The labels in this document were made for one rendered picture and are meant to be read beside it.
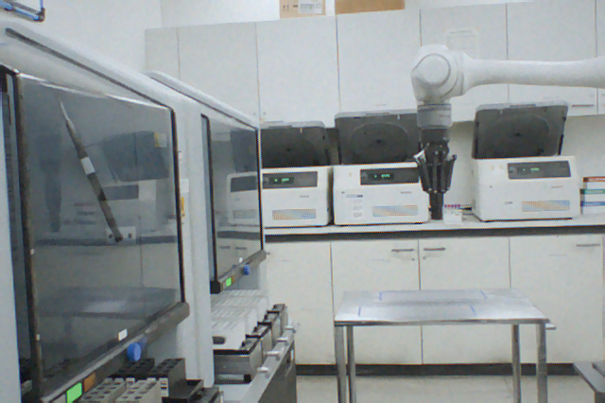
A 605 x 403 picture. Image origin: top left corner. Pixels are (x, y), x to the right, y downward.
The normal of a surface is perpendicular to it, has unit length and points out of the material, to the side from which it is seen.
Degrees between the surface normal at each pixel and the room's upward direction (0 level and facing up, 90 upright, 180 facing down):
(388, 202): 90
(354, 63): 90
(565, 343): 90
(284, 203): 90
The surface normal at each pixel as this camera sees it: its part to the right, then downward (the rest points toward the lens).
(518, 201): -0.15, 0.06
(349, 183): -0.13, -0.47
